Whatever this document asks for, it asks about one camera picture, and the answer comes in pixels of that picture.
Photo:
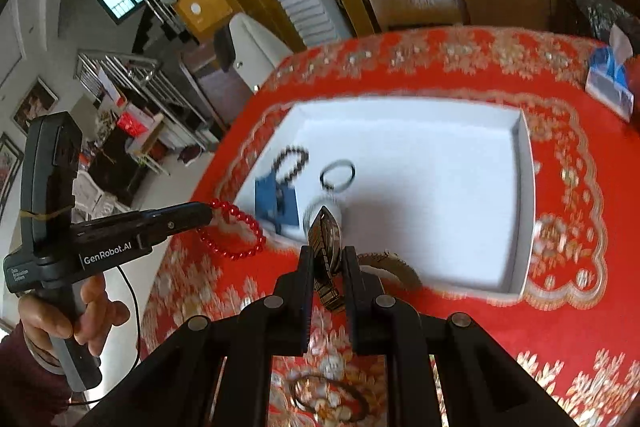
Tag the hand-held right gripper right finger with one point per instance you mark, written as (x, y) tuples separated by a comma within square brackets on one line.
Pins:
[(357, 292)]

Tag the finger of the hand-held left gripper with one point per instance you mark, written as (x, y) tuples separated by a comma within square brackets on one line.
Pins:
[(180, 219)]

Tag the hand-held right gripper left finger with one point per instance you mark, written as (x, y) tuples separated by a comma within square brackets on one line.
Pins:
[(305, 287)]

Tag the gold metal band watch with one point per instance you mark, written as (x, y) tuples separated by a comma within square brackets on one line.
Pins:
[(326, 247)]

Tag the white cardboard box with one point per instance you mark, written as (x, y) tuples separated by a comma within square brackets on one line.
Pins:
[(430, 187)]

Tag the person's left forearm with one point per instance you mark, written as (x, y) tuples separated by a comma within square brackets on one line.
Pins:
[(25, 387)]

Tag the person's left hand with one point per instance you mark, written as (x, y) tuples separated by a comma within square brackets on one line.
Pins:
[(97, 307)]

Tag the framed picture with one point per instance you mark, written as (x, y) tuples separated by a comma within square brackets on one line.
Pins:
[(7, 172), (35, 104)]

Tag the black bangle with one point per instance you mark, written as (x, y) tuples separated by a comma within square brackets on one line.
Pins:
[(324, 179)]

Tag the metal rack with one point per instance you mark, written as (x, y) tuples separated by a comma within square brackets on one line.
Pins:
[(150, 82)]

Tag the white appliance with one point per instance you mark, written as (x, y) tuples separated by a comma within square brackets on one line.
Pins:
[(255, 47)]

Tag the blue tissue pack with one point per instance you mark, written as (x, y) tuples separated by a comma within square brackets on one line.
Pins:
[(607, 77)]

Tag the dark speckled cloth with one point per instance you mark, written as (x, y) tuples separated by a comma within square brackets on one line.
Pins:
[(600, 14)]

